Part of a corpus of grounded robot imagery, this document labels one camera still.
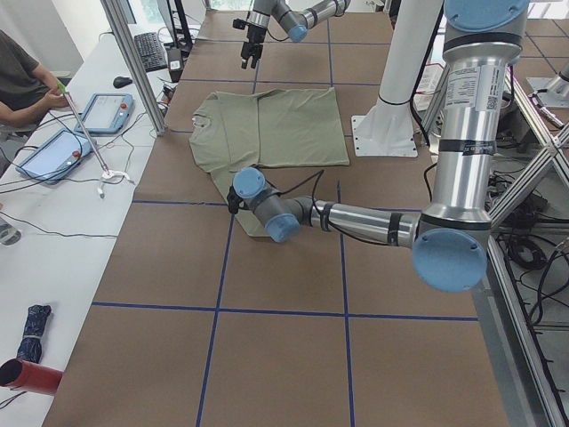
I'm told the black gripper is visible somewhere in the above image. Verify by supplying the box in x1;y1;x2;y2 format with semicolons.
233;19;267;69
227;186;243;213

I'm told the olive green long-sleeve shirt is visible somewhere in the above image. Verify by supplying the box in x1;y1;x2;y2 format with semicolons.
189;88;349;242

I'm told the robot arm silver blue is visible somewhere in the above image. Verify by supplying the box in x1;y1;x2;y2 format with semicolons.
232;0;350;69
228;1;528;292

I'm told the black keyboard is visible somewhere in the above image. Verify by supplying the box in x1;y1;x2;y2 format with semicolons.
133;32;167;72

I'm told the black computer mouse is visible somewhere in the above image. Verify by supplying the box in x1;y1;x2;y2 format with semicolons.
113;77;132;89

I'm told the far blue teach pendant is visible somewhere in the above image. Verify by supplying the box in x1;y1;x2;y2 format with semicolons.
81;93;134;135

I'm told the blue teach pendant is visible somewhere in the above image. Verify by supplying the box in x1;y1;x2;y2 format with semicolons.
16;129;92;184
81;93;134;135

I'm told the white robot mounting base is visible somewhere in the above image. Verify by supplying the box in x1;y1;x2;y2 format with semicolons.
351;0;443;157

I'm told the near blue teach pendant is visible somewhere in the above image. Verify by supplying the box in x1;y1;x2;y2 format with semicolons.
16;129;92;184

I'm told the seated person in grey shirt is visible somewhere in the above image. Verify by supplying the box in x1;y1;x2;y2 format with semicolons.
1;31;68;129

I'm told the folded dark blue umbrella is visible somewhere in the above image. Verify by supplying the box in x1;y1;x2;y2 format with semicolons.
17;304;52;364

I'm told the red cylinder tube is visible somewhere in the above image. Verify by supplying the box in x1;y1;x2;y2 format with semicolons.
1;359;63;396

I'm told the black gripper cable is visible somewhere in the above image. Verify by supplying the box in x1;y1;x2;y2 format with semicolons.
266;170;343;232

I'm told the aluminium frame post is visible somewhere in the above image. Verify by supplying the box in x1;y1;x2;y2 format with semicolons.
100;0;166;136

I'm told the grabber stick with green handle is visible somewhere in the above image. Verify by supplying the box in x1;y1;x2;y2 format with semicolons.
57;81;134;198

